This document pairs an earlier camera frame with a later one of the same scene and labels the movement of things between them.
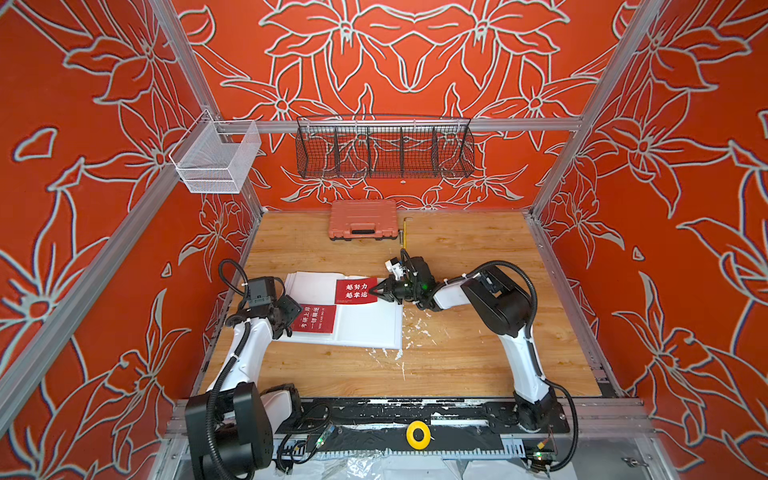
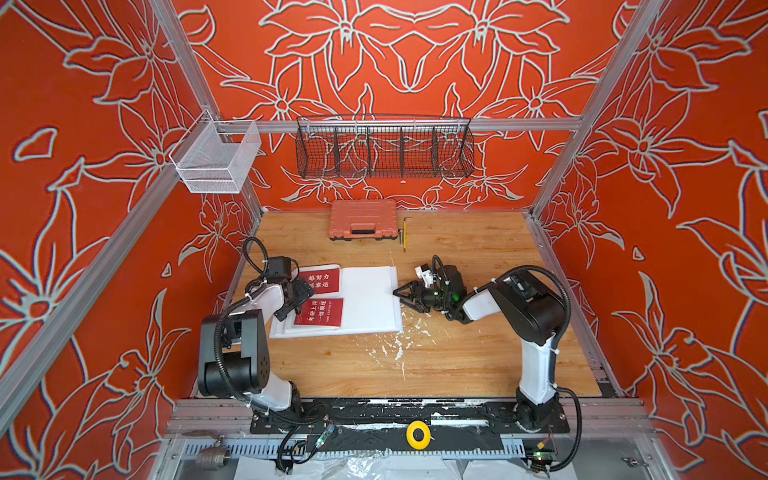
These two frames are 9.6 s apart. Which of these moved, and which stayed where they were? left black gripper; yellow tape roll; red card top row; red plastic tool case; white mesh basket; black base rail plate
Moved: left black gripper; red card top row
Stayed: yellow tape roll; white mesh basket; red plastic tool case; black base rail plate
